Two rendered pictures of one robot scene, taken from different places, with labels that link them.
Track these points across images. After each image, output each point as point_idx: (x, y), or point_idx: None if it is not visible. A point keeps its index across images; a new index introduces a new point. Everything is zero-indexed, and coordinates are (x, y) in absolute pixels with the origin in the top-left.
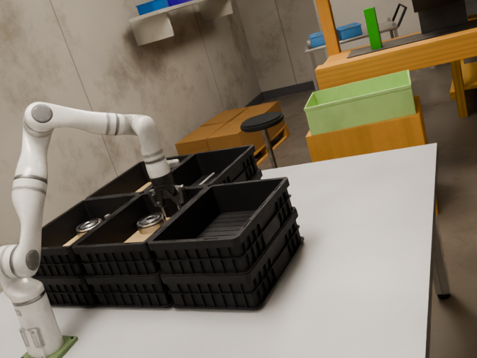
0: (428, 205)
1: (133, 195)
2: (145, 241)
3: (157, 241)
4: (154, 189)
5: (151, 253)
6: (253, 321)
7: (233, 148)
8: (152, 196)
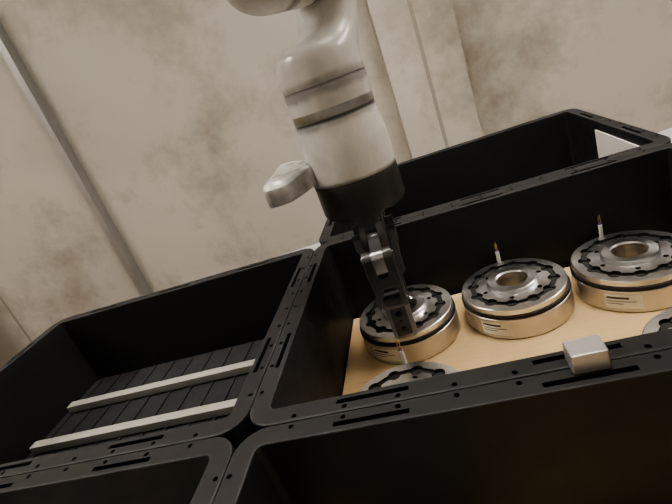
0: (318, 244)
1: (250, 467)
2: (670, 144)
3: (646, 136)
4: (384, 229)
5: (662, 190)
6: None
7: (15, 360)
8: (395, 262)
